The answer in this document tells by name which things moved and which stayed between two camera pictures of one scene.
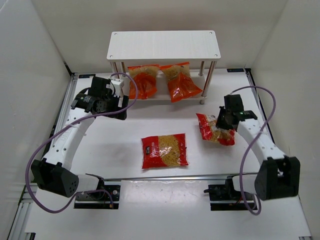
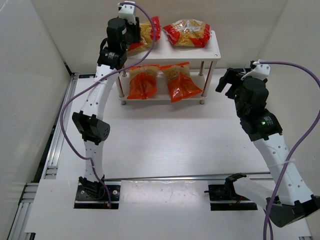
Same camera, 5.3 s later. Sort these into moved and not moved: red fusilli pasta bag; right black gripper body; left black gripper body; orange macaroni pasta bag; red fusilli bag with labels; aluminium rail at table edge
Moved: right black gripper body; red fusilli pasta bag; red fusilli bag with labels; left black gripper body
Not moved: orange macaroni pasta bag; aluminium rail at table edge
